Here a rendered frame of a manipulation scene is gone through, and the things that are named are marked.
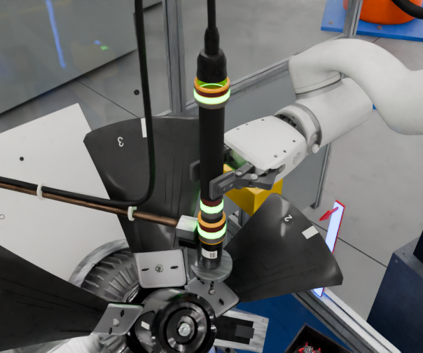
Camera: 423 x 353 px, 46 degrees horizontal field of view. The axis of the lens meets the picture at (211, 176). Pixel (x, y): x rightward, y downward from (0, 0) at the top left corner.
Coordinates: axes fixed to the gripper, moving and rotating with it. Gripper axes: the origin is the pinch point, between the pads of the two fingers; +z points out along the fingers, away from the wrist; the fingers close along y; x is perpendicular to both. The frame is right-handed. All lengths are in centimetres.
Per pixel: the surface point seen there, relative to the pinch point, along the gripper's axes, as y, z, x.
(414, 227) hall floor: 28, -158, -145
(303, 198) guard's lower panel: 70, -117, -131
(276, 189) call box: 21, -39, -42
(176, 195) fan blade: 9.4, -0.1, -11.0
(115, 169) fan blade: 19.5, 5.5, -9.1
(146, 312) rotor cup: 0.3, 12.9, -22.8
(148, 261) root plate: 7.9, 7.5, -21.3
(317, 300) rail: -1, -34, -61
